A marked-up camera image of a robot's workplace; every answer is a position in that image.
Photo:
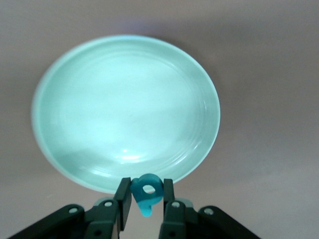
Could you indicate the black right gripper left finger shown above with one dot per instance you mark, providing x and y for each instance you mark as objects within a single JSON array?
[{"x": 104, "y": 219}]

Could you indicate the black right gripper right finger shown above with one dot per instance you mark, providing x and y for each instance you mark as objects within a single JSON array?
[{"x": 179, "y": 219}]

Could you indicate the teal letter p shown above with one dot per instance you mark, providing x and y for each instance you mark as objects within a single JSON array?
[{"x": 147, "y": 204}]

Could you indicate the light green plate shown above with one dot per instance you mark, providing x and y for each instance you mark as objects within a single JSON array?
[{"x": 124, "y": 112}]

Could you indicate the brown table cover sheet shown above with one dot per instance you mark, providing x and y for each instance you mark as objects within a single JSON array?
[{"x": 274, "y": 74}]

